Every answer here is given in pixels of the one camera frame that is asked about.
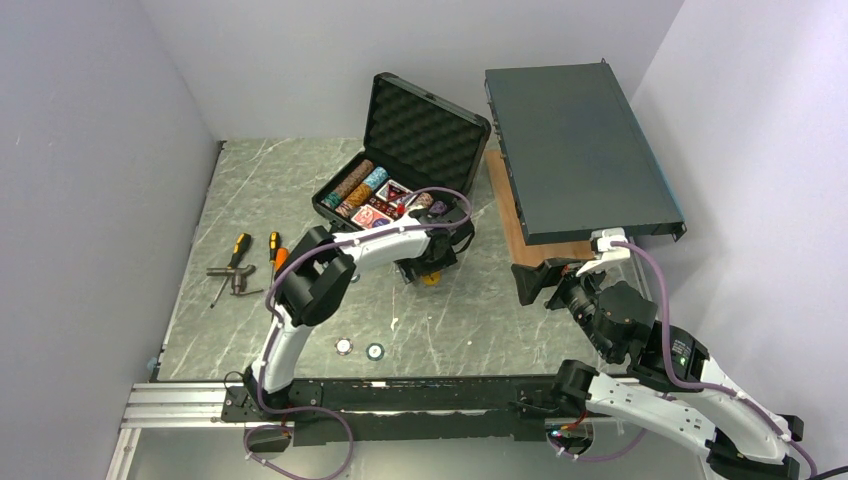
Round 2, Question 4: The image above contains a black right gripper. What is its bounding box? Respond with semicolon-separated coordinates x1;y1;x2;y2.
510;254;616;359

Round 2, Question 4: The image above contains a yellow big blind button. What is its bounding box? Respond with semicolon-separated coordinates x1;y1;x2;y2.
421;272;441;286

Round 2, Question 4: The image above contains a red black all-in triangle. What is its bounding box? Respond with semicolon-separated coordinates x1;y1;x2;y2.
377;180;411;206

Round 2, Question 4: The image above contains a white brown poker chip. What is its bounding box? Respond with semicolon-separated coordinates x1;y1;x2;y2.
335;338;353;356

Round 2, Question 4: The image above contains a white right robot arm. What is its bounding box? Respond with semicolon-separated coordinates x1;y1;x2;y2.
511;258;804;479

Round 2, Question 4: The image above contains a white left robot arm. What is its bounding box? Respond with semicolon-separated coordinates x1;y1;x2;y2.
245;209;474;420

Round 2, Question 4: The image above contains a black poker set case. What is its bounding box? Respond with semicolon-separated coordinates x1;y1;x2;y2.
312;72;491;234

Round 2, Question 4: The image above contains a wooden board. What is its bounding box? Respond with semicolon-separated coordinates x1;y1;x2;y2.
483;150;593;268

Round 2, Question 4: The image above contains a purple chip stack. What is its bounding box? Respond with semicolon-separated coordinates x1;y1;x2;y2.
429;201;448;216

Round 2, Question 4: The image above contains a brown blue chip row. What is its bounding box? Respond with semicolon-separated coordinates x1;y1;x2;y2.
409;193;434;210

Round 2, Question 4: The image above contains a blue playing card deck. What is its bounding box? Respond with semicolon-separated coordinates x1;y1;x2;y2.
375;179;415;208

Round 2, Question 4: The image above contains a red playing card deck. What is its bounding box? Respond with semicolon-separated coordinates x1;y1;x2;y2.
351;205;393;229

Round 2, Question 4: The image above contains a light blue chip stack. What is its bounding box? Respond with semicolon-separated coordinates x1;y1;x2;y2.
363;167;389;191

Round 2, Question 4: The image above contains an orange yellow chip stack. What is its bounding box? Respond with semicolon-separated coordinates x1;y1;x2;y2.
335;182;373;218

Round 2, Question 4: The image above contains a brown grey chip row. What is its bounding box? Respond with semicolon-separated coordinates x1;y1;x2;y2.
321;160;375;209

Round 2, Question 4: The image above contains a dark teal rack server box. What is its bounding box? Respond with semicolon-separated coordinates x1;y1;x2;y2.
484;61;687;245

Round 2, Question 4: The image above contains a teal poker chip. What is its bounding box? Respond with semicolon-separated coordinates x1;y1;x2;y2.
366;343;385;361

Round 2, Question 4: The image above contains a grey metal pipe fitting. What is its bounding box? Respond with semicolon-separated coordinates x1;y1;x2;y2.
206;264;262;297

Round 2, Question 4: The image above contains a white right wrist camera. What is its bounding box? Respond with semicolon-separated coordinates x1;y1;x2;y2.
576;227;631;277

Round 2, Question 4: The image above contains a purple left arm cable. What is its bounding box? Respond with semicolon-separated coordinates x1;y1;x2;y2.
243;186;474;480

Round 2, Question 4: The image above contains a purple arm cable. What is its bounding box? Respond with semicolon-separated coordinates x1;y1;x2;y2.
606;240;821;480
243;186;474;480

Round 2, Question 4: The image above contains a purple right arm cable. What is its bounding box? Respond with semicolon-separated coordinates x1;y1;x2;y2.
606;240;821;480

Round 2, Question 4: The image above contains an orange black handled screwdriver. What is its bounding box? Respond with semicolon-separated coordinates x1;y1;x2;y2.
269;231;289;275

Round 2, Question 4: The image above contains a black yellow handled screwdriver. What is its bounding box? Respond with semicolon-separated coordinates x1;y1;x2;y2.
210;232;253;308

